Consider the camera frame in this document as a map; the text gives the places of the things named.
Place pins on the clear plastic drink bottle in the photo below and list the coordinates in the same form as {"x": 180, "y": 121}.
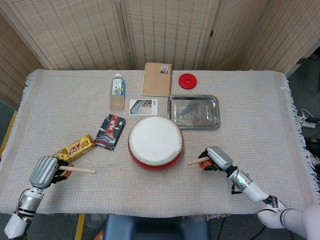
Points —
{"x": 117, "y": 92}

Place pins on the gold foil snack package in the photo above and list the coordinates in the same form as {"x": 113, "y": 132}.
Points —
{"x": 75, "y": 148}

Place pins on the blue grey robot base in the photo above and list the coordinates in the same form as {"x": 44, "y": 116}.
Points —
{"x": 155, "y": 227}

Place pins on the wooden drumstick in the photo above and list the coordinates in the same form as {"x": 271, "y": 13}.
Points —
{"x": 82, "y": 170}
{"x": 195, "y": 162}

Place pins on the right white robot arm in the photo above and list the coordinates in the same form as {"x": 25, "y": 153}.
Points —
{"x": 252, "y": 191}

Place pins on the beige woven tablecloth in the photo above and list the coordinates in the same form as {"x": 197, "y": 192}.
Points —
{"x": 175, "y": 190}

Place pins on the dark printed card box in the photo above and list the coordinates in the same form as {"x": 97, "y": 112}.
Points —
{"x": 110, "y": 132}

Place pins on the white power strip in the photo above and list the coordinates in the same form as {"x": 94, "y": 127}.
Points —
{"x": 308, "y": 123}

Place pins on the white photo postcard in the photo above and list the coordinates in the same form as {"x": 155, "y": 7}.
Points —
{"x": 143, "y": 107}

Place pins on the brown spiral notebook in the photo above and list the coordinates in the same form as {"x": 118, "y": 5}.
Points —
{"x": 156, "y": 80}

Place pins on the red round plastic disc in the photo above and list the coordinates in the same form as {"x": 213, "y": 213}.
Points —
{"x": 187, "y": 81}

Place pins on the red drum with white head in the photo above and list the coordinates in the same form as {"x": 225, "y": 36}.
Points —
{"x": 155, "y": 140}

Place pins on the metal tray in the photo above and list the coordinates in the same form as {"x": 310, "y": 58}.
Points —
{"x": 195, "y": 112}

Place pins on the woven bamboo folding screen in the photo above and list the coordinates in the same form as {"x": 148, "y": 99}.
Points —
{"x": 170, "y": 30}

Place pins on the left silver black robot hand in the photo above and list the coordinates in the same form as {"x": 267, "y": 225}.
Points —
{"x": 42, "y": 171}

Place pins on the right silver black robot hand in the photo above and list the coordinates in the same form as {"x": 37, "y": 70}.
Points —
{"x": 220, "y": 157}

